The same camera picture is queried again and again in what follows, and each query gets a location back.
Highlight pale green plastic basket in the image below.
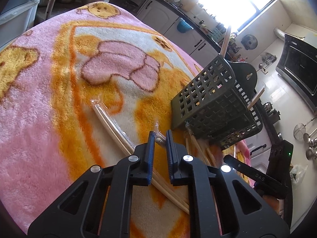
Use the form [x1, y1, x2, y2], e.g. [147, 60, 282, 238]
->
[209, 27, 226, 42]

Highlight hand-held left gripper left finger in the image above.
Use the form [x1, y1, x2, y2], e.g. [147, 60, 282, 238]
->
[28, 131, 156, 238]

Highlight steel skimmer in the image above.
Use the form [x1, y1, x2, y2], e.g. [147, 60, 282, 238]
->
[293, 115, 317, 140]

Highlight hanging steel utensil rack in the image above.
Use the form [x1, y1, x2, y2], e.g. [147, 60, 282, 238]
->
[259, 52, 278, 74]

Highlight dark kettle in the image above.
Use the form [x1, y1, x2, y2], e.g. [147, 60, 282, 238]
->
[263, 101, 280, 124]

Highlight wooden chopsticks pair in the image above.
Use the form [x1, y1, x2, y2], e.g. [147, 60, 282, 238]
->
[184, 125, 212, 165]
[90, 99, 190, 214]
[247, 87, 265, 111]
[154, 123, 166, 145]
[220, 26, 232, 56]
[202, 141, 221, 167]

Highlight clear plastic bag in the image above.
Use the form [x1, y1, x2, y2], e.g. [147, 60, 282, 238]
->
[290, 163, 309, 184]

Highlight kitchen window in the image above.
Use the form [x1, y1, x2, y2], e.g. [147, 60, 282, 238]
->
[194, 0, 277, 31]

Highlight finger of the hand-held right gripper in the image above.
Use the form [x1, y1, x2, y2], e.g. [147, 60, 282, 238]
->
[223, 154, 289, 199]

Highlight white kitchen cabinets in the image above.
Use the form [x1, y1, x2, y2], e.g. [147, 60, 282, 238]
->
[136, 0, 224, 56]

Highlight black range hood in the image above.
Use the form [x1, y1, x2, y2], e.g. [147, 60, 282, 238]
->
[275, 32, 317, 103]

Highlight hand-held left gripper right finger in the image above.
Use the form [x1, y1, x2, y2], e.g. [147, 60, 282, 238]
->
[165, 130, 290, 238]

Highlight dark green utensil basket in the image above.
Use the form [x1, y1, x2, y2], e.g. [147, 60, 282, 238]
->
[171, 55, 263, 147]

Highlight printed pink blanket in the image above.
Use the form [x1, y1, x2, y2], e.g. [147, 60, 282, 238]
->
[0, 1, 253, 238]

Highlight grey plastic drawer unit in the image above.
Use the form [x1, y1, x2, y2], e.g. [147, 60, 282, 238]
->
[0, 0, 47, 33]

